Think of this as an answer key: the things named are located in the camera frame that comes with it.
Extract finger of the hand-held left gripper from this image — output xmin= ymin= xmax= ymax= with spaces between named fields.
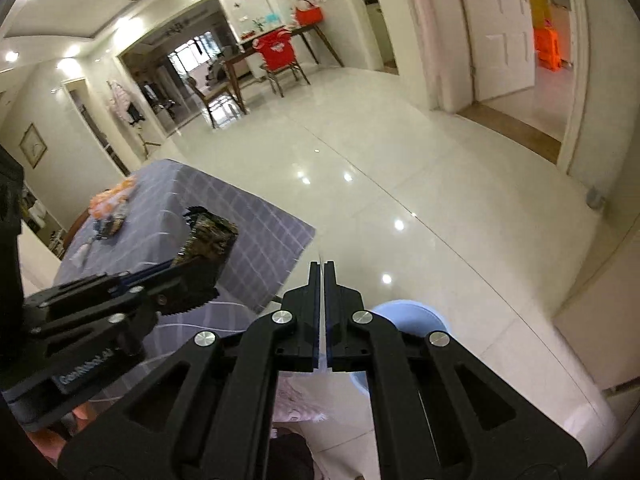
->
xmin=22 ymin=261 xmax=177 ymax=323
xmin=30 ymin=265 xmax=221 ymax=362

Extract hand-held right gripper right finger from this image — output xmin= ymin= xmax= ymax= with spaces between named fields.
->
xmin=324 ymin=260 xmax=587 ymax=480

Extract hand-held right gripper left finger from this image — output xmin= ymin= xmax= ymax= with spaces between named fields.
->
xmin=57 ymin=260 xmax=326 ymax=480

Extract foil wrapper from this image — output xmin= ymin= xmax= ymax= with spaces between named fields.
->
xmin=172 ymin=205 xmax=240 ymax=281

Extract person's left hand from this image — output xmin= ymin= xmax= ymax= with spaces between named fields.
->
xmin=27 ymin=400 xmax=108 ymax=461

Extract white ladder shelf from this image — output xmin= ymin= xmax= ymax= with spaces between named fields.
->
xmin=22 ymin=190 xmax=67 ymax=259

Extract pink patterned clothing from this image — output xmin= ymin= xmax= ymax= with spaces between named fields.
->
xmin=272 ymin=374 xmax=372 ymax=480

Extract orange white snack packet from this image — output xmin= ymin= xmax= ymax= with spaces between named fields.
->
xmin=90 ymin=177 xmax=138 ymax=221

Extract wooden coat rack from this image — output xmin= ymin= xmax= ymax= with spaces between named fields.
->
xmin=107 ymin=80 xmax=162 ymax=156

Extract pink white hanging clothes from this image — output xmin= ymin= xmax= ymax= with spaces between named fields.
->
xmin=107 ymin=80 xmax=146 ymax=123

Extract wooden dining chair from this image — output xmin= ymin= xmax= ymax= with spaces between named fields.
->
xmin=186 ymin=76 xmax=246 ymax=129

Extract wooden dining table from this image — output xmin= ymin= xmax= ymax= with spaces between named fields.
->
xmin=222 ymin=24 xmax=346 ymax=115

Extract wooden chair with red shirt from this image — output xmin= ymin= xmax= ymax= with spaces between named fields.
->
xmin=255 ymin=30 xmax=311 ymax=97

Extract red shirt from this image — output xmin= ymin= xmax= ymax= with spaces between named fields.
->
xmin=255 ymin=30 xmax=296 ymax=68

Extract red bag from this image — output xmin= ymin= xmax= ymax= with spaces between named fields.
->
xmin=294 ymin=2 xmax=325 ymax=27

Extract white panel door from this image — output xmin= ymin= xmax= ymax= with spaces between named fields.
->
xmin=452 ymin=0 xmax=536 ymax=103

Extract orange plastic stool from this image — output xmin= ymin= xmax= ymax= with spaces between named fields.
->
xmin=534 ymin=27 xmax=562 ymax=72

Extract yellow plastic object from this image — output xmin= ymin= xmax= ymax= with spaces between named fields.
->
xmin=527 ymin=0 xmax=551 ymax=31

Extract framed picture with dark frame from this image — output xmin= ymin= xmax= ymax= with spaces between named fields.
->
xmin=19 ymin=123 xmax=48 ymax=168

